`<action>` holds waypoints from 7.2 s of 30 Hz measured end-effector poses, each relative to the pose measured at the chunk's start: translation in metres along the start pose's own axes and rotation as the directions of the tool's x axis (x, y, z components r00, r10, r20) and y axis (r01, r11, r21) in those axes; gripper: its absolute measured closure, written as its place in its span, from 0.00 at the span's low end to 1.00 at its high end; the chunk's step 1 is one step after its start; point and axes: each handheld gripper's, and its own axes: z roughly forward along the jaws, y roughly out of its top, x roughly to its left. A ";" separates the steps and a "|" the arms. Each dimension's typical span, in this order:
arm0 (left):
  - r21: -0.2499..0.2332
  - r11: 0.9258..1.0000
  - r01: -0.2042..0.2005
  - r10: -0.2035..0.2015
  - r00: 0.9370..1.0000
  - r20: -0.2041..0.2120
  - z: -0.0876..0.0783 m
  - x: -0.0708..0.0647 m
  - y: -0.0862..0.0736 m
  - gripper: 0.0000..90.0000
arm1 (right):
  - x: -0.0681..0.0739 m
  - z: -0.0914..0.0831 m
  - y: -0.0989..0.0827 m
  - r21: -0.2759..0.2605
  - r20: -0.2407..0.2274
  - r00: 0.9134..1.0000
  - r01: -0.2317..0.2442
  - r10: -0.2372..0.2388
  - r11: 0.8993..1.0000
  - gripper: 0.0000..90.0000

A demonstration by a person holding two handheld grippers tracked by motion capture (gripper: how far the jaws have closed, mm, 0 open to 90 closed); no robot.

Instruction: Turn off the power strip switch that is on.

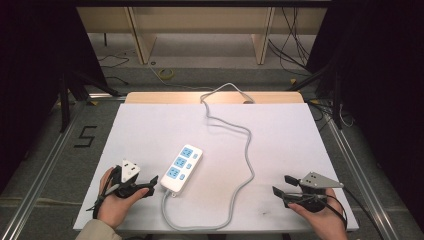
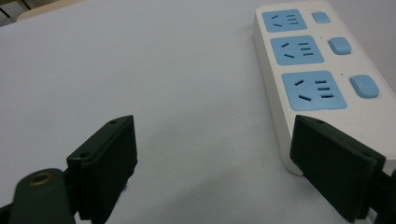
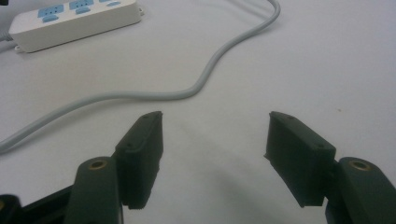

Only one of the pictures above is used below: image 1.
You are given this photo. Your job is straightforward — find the grey power strip cable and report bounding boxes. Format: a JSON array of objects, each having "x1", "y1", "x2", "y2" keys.
[{"x1": 161, "y1": 82, "x2": 257, "y2": 232}]

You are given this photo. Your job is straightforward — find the aluminium floor rail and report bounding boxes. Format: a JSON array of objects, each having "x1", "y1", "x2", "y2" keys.
[
  {"x1": 323, "y1": 111, "x2": 403, "y2": 240},
  {"x1": 0, "y1": 93, "x2": 128, "y2": 240}
]

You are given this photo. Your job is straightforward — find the thin black floor cable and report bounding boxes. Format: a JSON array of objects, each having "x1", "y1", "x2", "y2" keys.
[{"x1": 97, "y1": 54, "x2": 131, "y2": 86}]

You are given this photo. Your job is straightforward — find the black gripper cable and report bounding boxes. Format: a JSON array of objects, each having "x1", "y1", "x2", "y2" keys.
[
  {"x1": 85, "y1": 165, "x2": 122, "y2": 220},
  {"x1": 324, "y1": 187, "x2": 386, "y2": 240}
]

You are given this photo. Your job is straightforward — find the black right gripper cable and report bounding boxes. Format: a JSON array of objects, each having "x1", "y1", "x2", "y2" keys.
[{"x1": 324, "y1": 187, "x2": 386, "y2": 240}]

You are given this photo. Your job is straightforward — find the bundle of black cables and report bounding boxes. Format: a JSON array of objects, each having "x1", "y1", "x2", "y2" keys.
[{"x1": 267, "y1": 6, "x2": 318, "y2": 78}]

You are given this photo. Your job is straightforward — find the black metal stand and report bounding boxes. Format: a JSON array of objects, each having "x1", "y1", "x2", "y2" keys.
[
  {"x1": 57, "y1": 64, "x2": 122, "y2": 134},
  {"x1": 285, "y1": 61, "x2": 345, "y2": 131}
]

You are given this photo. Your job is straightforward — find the white floor cable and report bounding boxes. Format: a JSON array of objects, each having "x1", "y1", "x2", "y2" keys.
[{"x1": 147, "y1": 62, "x2": 215, "y2": 92}]

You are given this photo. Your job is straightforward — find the person's left hand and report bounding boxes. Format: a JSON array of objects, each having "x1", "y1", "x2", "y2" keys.
[{"x1": 96, "y1": 166, "x2": 150, "y2": 231}]

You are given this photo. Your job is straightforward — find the dark curtain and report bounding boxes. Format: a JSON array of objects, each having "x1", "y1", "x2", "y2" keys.
[
  {"x1": 0, "y1": 0, "x2": 108, "y2": 196},
  {"x1": 305, "y1": 0, "x2": 424, "y2": 233}
]

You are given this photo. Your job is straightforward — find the white power strip blue sockets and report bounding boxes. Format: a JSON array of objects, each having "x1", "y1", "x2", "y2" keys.
[{"x1": 159, "y1": 143, "x2": 204, "y2": 197}]

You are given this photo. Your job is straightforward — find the light wooden desk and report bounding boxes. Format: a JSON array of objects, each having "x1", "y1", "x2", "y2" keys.
[{"x1": 76, "y1": 6, "x2": 328, "y2": 66}]

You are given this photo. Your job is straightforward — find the person's right hand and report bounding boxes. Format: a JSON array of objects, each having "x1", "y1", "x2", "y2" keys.
[{"x1": 288, "y1": 188, "x2": 350, "y2": 240}]

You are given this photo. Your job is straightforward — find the black and white floor cables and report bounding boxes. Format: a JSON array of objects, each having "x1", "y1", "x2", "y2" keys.
[{"x1": 308, "y1": 98, "x2": 355, "y2": 132}]

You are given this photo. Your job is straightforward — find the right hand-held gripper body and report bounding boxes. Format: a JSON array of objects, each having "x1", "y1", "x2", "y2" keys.
[{"x1": 288, "y1": 171, "x2": 345, "y2": 213}]

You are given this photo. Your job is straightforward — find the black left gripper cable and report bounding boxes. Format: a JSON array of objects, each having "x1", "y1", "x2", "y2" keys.
[{"x1": 85, "y1": 165, "x2": 122, "y2": 220}]

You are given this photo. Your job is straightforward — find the yellow tape roll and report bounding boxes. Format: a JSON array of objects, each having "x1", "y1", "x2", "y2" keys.
[{"x1": 157, "y1": 67, "x2": 175, "y2": 81}]

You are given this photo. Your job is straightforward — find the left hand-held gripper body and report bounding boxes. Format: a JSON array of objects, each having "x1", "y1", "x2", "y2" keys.
[{"x1": 111, "y1": 159, "x2": 145, "y2": 200}]

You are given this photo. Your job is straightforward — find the white table cover board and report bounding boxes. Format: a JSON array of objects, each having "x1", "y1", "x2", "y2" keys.
[{"x1": 72, "y1": 102, "x2": 360, "y2": 233}]

